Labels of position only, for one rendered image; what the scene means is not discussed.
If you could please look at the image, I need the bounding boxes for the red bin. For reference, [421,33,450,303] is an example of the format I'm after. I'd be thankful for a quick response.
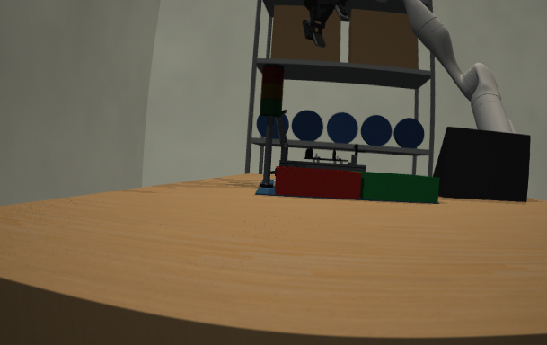
[275,166,362,199]

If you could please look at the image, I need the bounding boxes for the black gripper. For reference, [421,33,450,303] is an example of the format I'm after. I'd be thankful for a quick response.
[303,0,348,48]

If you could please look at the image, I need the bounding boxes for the green square bin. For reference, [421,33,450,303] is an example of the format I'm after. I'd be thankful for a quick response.
[353,171,439,203]

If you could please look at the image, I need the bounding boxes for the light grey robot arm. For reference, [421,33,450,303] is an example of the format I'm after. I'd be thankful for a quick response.
[402,0,516,133]

